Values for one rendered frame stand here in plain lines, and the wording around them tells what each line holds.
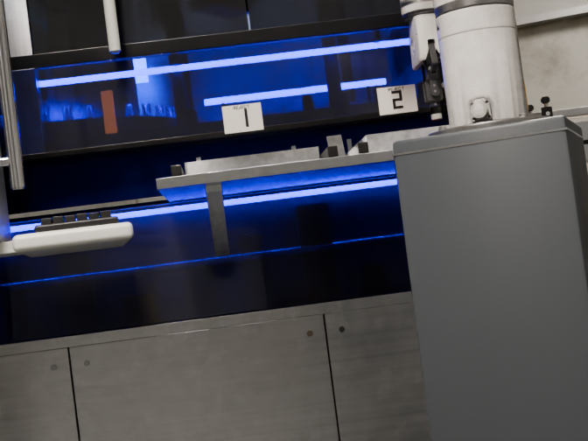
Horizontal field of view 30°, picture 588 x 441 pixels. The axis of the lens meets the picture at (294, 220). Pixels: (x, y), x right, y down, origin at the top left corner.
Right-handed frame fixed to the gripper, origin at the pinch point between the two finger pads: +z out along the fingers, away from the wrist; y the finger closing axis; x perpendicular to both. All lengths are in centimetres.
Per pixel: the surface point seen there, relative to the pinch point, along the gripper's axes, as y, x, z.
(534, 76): -688, 228, -92
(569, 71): -677, 254, -92
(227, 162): 8.2, -43.1, 9.9
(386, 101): -17.8, -6.8, -1.3
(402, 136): 19.4, -10.6, 10.0
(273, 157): 8.2, -34.2, 10.0
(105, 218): 31, -65, 19
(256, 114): -17.7, -35.2, -2.0
